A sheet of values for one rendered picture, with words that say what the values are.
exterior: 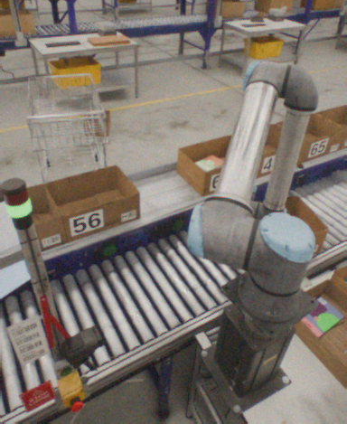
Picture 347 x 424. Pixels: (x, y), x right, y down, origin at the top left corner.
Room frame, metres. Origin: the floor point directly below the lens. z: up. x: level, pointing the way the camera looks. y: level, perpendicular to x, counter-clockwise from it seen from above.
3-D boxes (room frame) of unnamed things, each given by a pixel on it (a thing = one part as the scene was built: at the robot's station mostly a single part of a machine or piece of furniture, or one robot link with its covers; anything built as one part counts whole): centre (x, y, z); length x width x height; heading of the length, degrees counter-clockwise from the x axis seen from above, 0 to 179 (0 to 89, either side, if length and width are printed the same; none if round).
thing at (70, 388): (0.57, 0.27, 0.84); 0.15 x 0.09 x 0.07; 122
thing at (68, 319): (0.87, 0.41, 0.72); 0.52 x 0.05 x 0.05; 32
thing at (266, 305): (0.70, -0.31, 1.26); 0.19 x 0.19 x 0.10
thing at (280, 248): (0.71, -0.30, 1.40); 0.17 x 0.15 x 0.18; 72
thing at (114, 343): (0.94, 0.30, 0.72); 0.52 x 0.05 x 0.05; 32
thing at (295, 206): (1.42, -0.57, 0.83); 0.39 x 0.29 x 0.17; 108
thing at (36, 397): (0.54, 0.38, 0.85); 0.16 x 0.01 x 0.13; 122
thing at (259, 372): (0.70, -0.31, 0.91); 0.26 x 0.26 x 0.33; 29
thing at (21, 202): (0.60, 0.34, 1.62); 0.05 x 0.05 x 0.06
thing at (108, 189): (1.42, 0.40, 0.96); 0.39 x 0.29 x 0.17; 122
